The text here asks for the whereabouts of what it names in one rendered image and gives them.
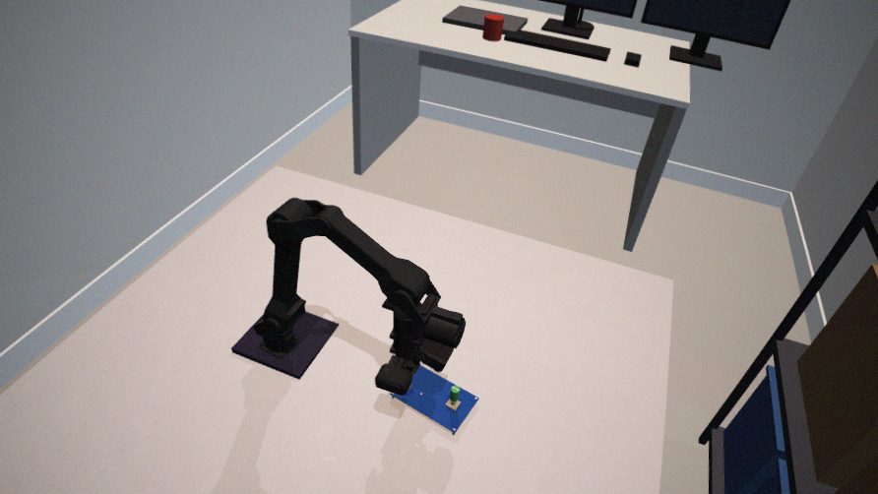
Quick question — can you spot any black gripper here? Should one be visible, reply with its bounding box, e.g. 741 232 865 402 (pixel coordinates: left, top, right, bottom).
375 327 423 396

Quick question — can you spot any blue circuit board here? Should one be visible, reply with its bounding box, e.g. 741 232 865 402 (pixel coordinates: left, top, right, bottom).
390 366 479 435

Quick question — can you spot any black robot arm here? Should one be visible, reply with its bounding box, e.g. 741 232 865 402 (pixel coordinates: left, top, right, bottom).
253 197 466 372

